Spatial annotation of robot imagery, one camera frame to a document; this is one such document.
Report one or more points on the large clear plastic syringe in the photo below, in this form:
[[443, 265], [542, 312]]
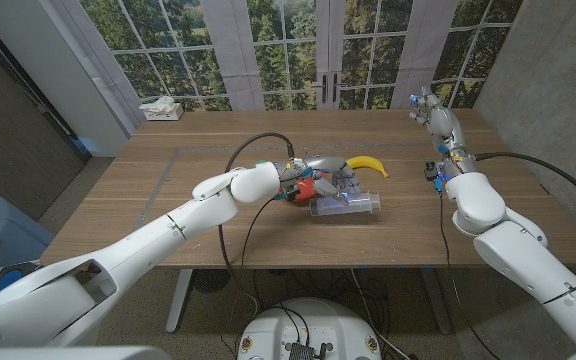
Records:
[[363, 202]]

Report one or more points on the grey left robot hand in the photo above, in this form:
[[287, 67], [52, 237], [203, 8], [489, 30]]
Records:
[[325, 167]]

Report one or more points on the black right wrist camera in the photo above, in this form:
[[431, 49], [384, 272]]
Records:
[[431, 171]]

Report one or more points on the yellow toy banana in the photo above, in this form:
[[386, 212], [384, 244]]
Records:
[[370, 162]]

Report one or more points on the printed window forest backdrop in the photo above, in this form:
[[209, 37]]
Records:
[[278, 50]]

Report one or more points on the black round disc object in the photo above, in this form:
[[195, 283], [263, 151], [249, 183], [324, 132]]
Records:
[[211, 281]]

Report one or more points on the black and blue foot pedal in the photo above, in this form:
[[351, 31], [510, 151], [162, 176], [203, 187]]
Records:
[[10, 277]]

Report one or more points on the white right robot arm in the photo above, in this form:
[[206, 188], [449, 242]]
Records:
[[518, 255]]

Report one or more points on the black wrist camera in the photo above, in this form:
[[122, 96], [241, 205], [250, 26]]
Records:
[[431, 171], [291, 194]]

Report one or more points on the red bowl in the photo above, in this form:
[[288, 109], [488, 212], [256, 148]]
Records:
[[305, 192]]

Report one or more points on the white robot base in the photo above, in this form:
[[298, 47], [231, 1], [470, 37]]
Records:
[[308, 325]]

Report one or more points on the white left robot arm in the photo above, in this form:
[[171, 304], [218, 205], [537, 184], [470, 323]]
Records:
[[168, 230]]

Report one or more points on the white tissue box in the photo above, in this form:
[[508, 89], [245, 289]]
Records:
[[165, 112]]

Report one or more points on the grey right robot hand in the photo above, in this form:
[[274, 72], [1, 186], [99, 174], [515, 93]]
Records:
[[440, 122]]

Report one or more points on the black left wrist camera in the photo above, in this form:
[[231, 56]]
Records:
[[291, 194]]

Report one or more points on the blue plastic bin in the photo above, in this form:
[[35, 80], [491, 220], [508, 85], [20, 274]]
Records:
[[3, 230]]

